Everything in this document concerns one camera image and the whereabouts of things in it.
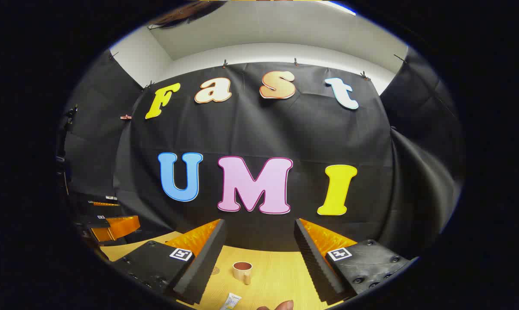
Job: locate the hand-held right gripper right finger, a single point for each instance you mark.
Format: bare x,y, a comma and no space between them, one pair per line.
315,267

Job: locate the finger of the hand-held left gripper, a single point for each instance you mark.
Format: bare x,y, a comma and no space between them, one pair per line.
100,204
115,228

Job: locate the white toothpaste tube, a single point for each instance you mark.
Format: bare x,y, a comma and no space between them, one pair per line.
231,301

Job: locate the wooden desktop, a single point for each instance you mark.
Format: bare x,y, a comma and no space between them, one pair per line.
276,275

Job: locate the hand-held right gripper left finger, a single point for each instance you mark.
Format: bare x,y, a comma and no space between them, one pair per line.
207,262

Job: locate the beige cup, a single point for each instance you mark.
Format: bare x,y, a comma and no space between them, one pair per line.
242,274

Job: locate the person's dark hair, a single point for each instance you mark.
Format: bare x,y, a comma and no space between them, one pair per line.
186,12

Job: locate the black backdrop cloth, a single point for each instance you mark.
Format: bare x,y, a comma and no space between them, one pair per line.
250,129

